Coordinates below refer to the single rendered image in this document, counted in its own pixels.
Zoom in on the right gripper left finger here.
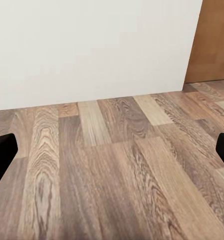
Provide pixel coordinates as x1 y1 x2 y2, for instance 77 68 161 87
0 133 18 180

